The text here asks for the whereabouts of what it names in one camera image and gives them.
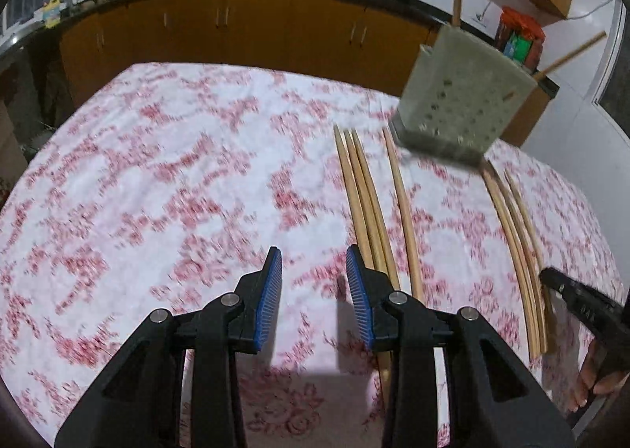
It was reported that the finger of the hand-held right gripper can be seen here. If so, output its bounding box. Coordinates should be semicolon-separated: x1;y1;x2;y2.
540;267;630;338

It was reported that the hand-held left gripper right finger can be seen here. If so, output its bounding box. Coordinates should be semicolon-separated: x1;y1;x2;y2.
345;244;576;448

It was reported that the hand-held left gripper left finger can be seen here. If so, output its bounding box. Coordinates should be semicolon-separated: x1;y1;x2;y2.
54;246;284;448

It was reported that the perforated grey chopstick holder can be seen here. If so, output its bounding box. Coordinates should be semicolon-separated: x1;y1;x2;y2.
389;24;537;169

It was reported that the person's right hand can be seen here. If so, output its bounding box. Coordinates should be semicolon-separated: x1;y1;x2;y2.
566;337;630;423

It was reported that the red floral tablecloth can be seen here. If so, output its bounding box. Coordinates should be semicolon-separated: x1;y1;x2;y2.
0;61;628;448

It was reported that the white framed door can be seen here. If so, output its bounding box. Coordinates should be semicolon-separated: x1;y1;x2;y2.
588;0;630;134

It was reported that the wooden lower kitchen cabinet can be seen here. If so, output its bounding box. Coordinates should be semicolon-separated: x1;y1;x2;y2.
59;0;552;148

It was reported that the red bag of packets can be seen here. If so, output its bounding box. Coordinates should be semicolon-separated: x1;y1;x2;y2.
495;6;546;71

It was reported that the yellow bottle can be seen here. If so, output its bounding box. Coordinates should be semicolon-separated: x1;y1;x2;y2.
43;0;65;28

